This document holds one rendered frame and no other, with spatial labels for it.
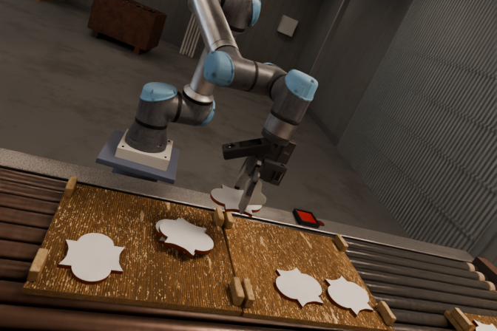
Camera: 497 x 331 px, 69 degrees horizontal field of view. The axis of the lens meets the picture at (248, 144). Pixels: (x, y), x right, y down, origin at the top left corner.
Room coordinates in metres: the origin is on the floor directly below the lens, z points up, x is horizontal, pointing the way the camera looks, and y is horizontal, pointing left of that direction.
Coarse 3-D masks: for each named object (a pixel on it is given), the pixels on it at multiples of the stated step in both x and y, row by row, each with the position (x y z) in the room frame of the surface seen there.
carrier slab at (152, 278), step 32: (96, 192) 0.79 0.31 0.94; (64, 224) 0.64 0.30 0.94; (96, 224) 0.68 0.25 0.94; (128, 224) 0.72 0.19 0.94; (192, 224) 0.83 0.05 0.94; (64, 256) 0.55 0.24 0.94; (128, 256) 0.62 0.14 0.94; (160, 256) 0.66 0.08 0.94; (224, 256) 0.75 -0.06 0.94; (32, 288) 0.46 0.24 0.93; (64, 288) 0.49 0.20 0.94; (96, 288) 0.51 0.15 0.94; (128, 288) 0.54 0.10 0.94; (160, 288) 0.58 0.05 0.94; (192, 288) 0.61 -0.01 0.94; (224, 288) 0.65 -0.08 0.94
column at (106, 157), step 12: (120, 132) 1.31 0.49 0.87; (108, 144) 1.18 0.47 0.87; (108, 156) 1.10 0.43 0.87; (120, 168) 1.08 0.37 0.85; (132, 168) 1.09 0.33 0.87; (144, 168) 1.12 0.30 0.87; (156, 168) 1.15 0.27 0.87; (168, 168) 1.19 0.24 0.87; (156, 180) 1.22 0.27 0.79; (168, 180) 1.12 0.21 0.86
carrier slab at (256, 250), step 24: (240, 240) 0.84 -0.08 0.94; (264, 240) 0.89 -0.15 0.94; (288, 240) 0.94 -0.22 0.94; (312, 240) 1.00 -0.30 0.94; (240, 264) 0.75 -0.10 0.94; (264, 264) 0.79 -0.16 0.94; (288, 264) 0.83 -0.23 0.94; (312, 264) 0.88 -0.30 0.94; (336, 264) 0.93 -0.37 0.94; (264, 288) 0.70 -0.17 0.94; (264, 312) 0.63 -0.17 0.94; (288, 312) 0.66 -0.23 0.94; (312, 312) 0.69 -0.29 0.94; (336, 312) 0.73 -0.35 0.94; (360, 312) 0.76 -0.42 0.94
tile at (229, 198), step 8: (216, 192) 0.82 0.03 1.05; (224, 192) 0.84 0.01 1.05; (232, 192) 0.85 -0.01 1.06; (240, 192) 0.87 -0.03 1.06; (216, 200) 0.79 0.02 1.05; (224, 200) 0.80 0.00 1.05; (232, 200) 0.81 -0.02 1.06; (224, 208) 0.78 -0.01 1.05; (232, 208) 0.78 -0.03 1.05; (248, 208) 0.80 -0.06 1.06; (256, 208) 0.82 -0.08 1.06
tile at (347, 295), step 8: (328, 280) 0.82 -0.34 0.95; (336, 280) 0.84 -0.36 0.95; (344, 280) 0.85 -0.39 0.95; (328, 288) 0.79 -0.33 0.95; (336, 288) 0.80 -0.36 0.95; (344, 288) 0.82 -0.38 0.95; (352, 288) 0.83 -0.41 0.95; (360, 288) 0.85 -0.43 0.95; (328, 296) 0.77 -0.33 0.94; (336, 296) 0.77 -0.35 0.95; (344, 296) 0.78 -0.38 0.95; (352, 296) 0.80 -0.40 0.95; (360, 296) 0.81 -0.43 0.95; (336, 304) 0.75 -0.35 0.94; (344, 304) 0.75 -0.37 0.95; (352, 304) 0.76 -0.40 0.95; (360, 304) 0.78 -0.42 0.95; (352, 312) 0.74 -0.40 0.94
